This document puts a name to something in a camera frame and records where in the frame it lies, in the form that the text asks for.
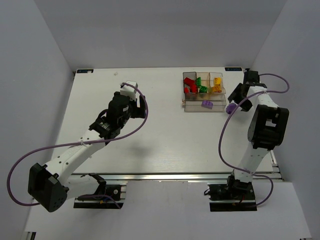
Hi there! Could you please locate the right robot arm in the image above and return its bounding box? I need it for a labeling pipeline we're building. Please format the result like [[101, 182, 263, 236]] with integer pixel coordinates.
[[226, 69, 289, 191]]

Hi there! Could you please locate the amber container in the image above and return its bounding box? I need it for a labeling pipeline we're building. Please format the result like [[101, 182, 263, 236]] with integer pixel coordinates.
[[195, 72, 212, 100]]

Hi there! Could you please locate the clear container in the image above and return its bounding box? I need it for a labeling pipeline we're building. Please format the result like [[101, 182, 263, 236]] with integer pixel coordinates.
[[208, 72, 226, 94]]

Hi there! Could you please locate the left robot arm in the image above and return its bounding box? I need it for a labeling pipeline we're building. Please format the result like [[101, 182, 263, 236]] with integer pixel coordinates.
[[28, 91, 148, 213]]

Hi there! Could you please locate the smoky grey container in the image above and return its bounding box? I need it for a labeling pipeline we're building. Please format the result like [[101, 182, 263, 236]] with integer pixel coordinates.
[[182, 71, 198, 101]]

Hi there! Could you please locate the yellow square lego brick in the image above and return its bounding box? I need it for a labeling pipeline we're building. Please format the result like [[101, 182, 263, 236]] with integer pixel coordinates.
[[211, 85, 222, 93]]

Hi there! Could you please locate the green lego plate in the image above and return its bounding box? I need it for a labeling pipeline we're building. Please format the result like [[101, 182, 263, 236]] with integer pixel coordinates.
[[195, 77, 202, 87]]

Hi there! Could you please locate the purple small lego brick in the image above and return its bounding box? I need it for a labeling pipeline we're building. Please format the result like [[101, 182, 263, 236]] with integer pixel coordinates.
[[201, 100, 214, 110]]

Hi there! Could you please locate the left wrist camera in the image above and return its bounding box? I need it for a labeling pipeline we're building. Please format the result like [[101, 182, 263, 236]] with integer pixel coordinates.
[[120, 81, 138, 99]]

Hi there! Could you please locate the green lego brick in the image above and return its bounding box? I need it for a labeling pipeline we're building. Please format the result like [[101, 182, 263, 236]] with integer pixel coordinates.
[[198, 85, 208, 94]]

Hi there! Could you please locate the yellow rounded lego brick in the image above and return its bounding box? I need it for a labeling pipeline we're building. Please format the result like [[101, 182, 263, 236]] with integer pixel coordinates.
[[213, 77, 222, 86]]

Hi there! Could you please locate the long clear tray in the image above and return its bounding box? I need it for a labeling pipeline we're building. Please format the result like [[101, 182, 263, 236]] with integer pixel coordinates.
[[182, 93, 227, 113]]

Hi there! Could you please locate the left corner label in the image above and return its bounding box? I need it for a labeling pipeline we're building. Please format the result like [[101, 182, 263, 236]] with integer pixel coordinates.
[[76, 69, 94, 74]]

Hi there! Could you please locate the right corner label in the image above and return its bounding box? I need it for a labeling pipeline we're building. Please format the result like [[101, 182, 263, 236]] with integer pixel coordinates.
[[224, 67, 243, 72]]

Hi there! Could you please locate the red long lego brick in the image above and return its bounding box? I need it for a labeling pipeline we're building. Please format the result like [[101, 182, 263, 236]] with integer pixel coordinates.
[[183, 77, 195, 87]]

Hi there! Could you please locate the purple rounded lego brick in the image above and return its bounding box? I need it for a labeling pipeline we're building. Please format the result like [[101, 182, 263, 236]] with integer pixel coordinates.
[[225, 102, 237, 115]]

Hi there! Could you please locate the corner label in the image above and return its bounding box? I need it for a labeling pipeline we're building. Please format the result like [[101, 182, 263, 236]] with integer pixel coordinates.
[[76, 69, 94, 74], [224, 67, 243, 72]]

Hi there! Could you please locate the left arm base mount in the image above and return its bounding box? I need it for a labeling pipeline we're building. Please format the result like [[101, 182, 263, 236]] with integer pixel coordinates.
[[73, 173, 127, 210]]

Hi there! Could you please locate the aluminium table rail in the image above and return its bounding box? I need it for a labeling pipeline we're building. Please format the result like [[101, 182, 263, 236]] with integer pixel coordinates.
[[72, 171, 285, 182]]

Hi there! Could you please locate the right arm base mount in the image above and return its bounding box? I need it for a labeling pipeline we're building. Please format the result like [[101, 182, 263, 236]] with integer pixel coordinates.
[[203, 180, 257, 212]]

